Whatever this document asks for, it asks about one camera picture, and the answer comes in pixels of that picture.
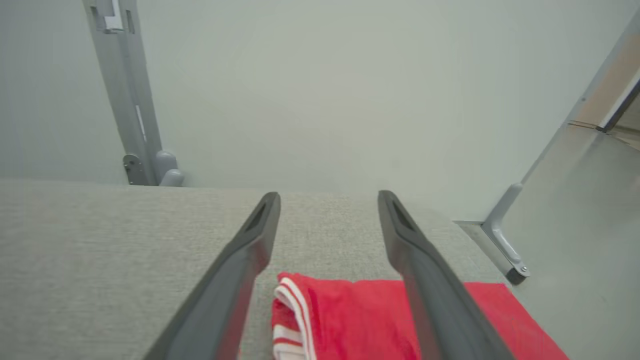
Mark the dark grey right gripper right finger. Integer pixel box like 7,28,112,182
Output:
378,190,516,360

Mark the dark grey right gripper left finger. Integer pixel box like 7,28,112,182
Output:
144,192,281,360

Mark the red basketball jersey shirt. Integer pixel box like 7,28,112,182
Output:
271,272,570,360

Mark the slanted grey metal frame strut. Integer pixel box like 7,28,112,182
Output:
481,10,640,286

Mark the grey metal post with bracket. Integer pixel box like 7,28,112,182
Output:
82,0,186,187

